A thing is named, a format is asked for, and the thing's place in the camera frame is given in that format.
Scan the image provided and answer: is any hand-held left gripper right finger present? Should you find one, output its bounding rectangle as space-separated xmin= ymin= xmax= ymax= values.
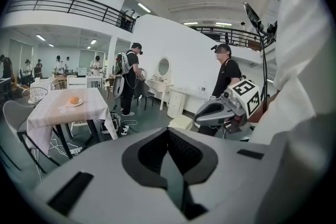
xmin=167 ymin=127 xmax=288 ymax=224

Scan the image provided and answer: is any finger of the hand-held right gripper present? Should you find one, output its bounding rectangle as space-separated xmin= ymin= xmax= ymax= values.
xmin=201 ymin=98 xmax=232 ymax=114
xmin=194 ymin=109 xmax=236 ymax=127

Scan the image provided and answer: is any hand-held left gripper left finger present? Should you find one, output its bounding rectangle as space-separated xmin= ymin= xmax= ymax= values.
xmin=34 ymin=127 xmax=190 ymax=224

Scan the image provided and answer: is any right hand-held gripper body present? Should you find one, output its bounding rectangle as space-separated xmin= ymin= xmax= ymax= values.
xmin=221 ymin=79 xmax=261 ymax=119

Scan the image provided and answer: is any person's right forearm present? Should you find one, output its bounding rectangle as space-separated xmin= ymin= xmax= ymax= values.
xmin=248 ymin=93 xmax=279 ymax=124

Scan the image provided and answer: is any person's right hand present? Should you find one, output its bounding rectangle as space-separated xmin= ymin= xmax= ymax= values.
xmin=231 ymin=114 xmax=249 ymax=131

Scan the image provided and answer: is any white quilted stool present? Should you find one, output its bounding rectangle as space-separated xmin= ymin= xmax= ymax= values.
xmin=167 ymin=114 xmax=194 ymax=131

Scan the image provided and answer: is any black white bag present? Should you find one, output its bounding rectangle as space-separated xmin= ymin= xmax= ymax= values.
xmin=101 ymin=112 xmax=122 ymax=134

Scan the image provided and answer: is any white round cabinet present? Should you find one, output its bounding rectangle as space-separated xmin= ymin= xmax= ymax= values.
xmin=167 ymin=88 xmax=186 ymax=119

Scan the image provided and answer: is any black-legged table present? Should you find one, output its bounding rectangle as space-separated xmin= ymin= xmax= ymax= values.
xmin=52 ymin=119 xmax=102 ymax=159

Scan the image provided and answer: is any table with patterned tablecloth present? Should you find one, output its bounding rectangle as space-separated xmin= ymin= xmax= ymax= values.
xmin=26 ymin=87 xmax=119 ymax=157

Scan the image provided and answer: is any white vanity table with mirror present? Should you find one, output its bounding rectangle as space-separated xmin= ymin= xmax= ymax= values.
xmin=145 ymin=57 xmax=174 ymax=111

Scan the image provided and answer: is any white flower-shaped placemat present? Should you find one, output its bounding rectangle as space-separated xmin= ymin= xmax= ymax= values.
xmin=58 ymin=104 xmax=77 ymax=114

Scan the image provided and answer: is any person's white shirt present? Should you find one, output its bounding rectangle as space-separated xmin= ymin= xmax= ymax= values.
xmin=249 ymin=0 xmax=336 ymax=145

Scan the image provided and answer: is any black balcony railing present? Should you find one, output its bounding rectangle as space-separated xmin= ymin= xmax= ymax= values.
xmin=195 ymin=25 xmax=276 ymax=52
xmin=5 ymin=0 xmax=137 ymax=34

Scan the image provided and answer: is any black chair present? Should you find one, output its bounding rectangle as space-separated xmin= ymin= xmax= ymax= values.
xmin=136 ymin=81 xmax=155 ymax=111

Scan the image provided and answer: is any white grey shell device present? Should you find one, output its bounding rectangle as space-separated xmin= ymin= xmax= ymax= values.
xmin=112 ymin=75 xmax=125 ymax=99

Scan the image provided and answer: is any black mast rig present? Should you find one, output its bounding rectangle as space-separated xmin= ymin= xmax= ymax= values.
xmin=243 ymin=2 xmax=278 ymax=113

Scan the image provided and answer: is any white wooden chair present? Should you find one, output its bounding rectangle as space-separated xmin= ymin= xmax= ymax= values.
xmin=67 ymin=75 xmax=88 ymax=90

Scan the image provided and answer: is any table with white checked cloth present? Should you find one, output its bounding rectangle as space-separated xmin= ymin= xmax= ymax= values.
xmin=30 ymin=78 xmax=55 ymax=92

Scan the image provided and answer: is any grey shell chair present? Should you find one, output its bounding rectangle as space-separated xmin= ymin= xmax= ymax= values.
xmin=2 ymin=100 xmax=61 ymax=174

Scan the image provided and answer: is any white cable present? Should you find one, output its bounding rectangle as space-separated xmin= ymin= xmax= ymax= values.
xmin=122 ymin=119 xmax=139 ymax=133

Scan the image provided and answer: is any white wire chair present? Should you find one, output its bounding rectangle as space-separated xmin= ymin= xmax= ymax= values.
xmin=22 ymin=87 xmax=49 ymax=105

